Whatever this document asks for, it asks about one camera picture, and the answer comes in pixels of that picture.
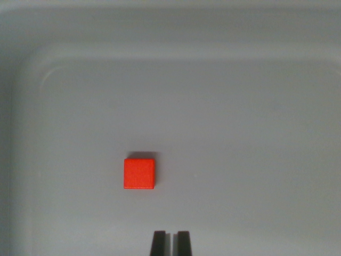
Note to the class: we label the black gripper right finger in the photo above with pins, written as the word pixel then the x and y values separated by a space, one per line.
pixel 183 244

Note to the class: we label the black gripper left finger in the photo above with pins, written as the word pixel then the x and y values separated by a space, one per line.
pixel 159 244

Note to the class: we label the red cube block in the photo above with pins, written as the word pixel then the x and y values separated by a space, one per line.
pixel 139 174

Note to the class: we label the white plastic tray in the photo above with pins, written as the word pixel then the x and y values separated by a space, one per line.
pixel 213 106

